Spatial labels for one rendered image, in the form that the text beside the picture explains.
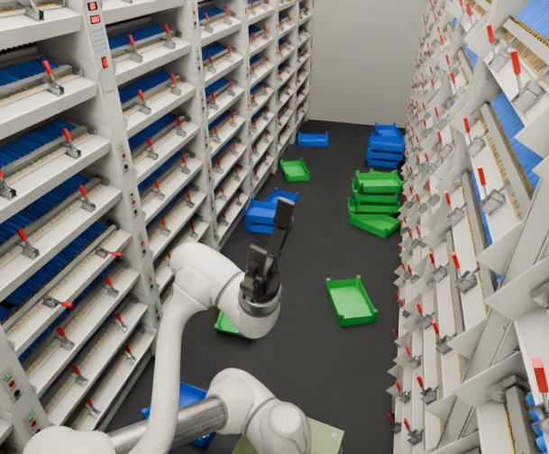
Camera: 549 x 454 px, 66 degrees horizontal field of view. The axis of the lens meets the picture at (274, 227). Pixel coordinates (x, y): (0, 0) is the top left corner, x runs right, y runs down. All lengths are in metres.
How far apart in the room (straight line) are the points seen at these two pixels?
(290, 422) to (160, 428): 0.49
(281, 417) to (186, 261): 0.61
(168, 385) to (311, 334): 1.36
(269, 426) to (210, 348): 0.92
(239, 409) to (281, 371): 0.71
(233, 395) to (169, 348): 0.48
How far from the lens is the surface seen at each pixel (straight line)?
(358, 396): 2.07
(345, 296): 2.49
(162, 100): 1.93
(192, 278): 0.97
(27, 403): 1.54
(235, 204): 2.98
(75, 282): 1.57
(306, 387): 2.06
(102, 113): 1.55
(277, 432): 1.37
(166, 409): 1.00
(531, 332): 0.62
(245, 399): 1.45
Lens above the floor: 1.67
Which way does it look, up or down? 33 degrees down
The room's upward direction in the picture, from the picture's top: straight up
